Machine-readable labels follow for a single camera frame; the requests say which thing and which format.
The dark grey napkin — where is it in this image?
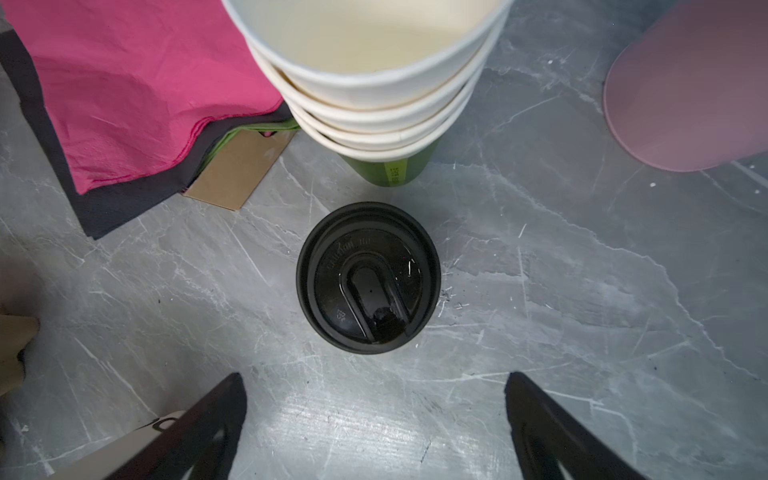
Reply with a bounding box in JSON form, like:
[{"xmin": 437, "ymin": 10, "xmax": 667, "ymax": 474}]
[{"xmin": 1, "ymin": 30, "xmax": 290, "ymax": 240}]

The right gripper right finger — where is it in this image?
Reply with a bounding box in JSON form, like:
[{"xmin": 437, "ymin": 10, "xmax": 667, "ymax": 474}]
[{"xmin": 505, "ymin": 372, "xmax": 644, "ymax": 480}]

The stack of black lids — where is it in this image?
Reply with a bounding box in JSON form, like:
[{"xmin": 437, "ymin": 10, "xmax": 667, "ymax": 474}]
[{"xmin": 296, "ymin": 202, "xmax": 442, "ymax": 355}]

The pink straw holder cup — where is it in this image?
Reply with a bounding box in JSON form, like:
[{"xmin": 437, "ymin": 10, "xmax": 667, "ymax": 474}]
[{"xmin": 603, "ymin": 1, "xmax": 767, "ymax": 172}]

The green napkin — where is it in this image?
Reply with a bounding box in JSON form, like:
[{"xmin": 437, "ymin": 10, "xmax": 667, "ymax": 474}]
[{"xmin": 200, "ymin": 118, "xmax": 301, "ymax": 172}]

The stack of paper cups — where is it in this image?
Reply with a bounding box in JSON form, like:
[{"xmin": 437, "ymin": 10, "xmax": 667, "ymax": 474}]
[{"xmin": 224, "ymin": 1, "xmax": 511, "ymax": 187}]

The brown cardboard napkin holder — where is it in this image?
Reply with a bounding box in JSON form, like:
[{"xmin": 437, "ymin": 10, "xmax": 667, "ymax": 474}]
[{"xmin": 182, "ymin": 130, "xmax": 295, "ymax": 211}]

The beige pulp cup carrier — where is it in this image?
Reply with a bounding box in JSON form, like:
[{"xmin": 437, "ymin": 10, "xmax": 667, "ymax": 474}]
[{"xmin": 0, "ymin": 314, "xmax": 40, "ymax": 396}]

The pink napkin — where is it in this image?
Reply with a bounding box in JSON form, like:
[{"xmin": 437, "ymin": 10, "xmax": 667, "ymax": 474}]
[{"xmin": 2, "ymin": 1, "xmax": 282, "ymax": 194}]

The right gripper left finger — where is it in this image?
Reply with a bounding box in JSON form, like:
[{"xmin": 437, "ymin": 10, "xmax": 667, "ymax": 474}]
[{"xmin": 107, "ymin": 373, "xmax": 247, "ymax": 479}]

